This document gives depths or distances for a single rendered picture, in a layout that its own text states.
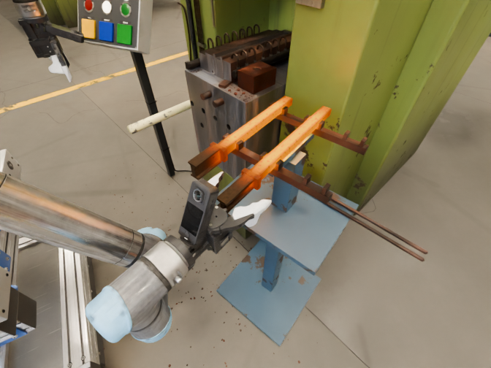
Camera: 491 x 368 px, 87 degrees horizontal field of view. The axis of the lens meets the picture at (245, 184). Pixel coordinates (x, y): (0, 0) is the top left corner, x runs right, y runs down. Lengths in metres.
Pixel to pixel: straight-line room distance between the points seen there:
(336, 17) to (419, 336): 1.41
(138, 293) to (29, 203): 0.21
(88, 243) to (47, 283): 1.03
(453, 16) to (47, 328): 1.91
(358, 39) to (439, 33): 0.45
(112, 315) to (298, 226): 0.56
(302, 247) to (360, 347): 0.81
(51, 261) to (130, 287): 1.17
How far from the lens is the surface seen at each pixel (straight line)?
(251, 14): 1.44
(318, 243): 0.80
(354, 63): 0.89
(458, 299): 1.83
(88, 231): 0.52
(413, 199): 2.14
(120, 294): 0.46
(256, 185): 0.56
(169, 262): 0.46
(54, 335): 1.42
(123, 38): 1.38
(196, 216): 0.46
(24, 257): 1.70
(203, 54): 1.17
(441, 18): 1.26
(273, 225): 0.81
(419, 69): 1.31
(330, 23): 0.91
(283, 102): 0.82
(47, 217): 0.50
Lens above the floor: 1.38
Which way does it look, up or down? 47 degrees down
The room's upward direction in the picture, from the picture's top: straight up
